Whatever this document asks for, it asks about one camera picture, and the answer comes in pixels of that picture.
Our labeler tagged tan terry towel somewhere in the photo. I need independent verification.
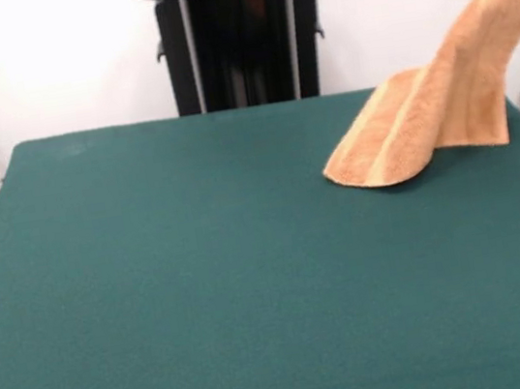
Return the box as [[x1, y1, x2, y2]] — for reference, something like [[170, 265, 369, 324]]
[[296, 0, 520, 197]]

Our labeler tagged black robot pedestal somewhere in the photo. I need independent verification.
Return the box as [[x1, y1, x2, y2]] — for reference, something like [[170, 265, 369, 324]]
[[131, 0, 352, 123]]

